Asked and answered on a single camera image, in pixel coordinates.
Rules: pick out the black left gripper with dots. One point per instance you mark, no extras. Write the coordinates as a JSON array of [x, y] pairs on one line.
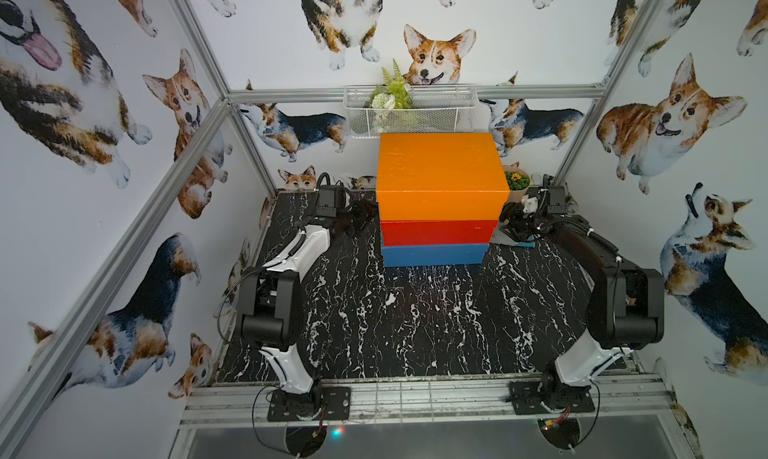
[[358, 209]]

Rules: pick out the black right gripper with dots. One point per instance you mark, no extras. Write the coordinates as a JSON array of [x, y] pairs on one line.
[[512, 212]]

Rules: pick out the red shoebox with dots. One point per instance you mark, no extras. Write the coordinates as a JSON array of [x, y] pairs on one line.
[[412, 233]]

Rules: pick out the orange shoebox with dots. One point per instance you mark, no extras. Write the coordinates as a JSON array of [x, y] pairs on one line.
[[439, 177]]

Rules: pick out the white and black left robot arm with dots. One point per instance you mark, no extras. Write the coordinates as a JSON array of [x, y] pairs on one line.
[[270, 299]]

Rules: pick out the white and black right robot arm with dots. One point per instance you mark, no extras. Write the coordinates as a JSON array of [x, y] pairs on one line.
[[624, 312]]

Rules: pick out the beige pot with succulent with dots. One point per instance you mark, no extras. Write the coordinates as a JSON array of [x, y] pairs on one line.
[[518, 182]]

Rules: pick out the blue shoebox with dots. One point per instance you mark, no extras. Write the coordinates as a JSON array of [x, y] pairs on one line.
[[433, 255]]

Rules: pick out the green artificial fern plant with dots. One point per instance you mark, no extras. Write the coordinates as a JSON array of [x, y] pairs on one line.
[[391, 103]]

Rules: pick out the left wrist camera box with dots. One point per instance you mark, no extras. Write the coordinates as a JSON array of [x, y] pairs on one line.
[[330, 201]]

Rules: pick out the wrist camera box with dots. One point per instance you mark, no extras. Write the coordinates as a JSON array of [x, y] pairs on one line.
[[330, 201], [555, 202]]

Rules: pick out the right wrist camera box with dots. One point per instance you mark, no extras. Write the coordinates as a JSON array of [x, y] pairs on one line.
[[555, 202]]

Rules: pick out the white wire mesh basket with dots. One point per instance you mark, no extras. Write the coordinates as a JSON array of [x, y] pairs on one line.
[[440, 109]]

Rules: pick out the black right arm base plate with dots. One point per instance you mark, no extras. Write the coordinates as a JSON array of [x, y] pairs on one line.
[[534, 398]]

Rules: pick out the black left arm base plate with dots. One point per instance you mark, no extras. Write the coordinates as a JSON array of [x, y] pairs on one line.
[[327, 403]]

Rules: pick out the aluminium front rail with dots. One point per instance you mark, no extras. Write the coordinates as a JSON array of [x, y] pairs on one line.
[[417, 400]]

